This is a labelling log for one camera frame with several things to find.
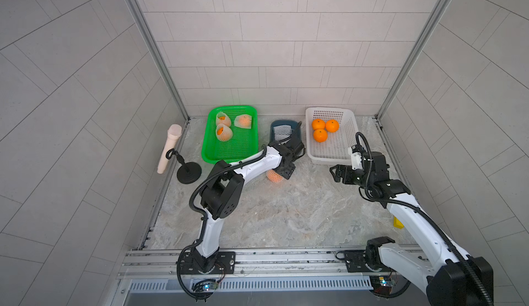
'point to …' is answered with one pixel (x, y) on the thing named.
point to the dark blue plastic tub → (293, 123)
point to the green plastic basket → (244, 142)
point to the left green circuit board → (205, 286)
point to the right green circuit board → (381, 284)
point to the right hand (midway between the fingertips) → (337, 168)
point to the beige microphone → (173, 133)
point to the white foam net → (282, 131)
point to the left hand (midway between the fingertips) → (284, 168)
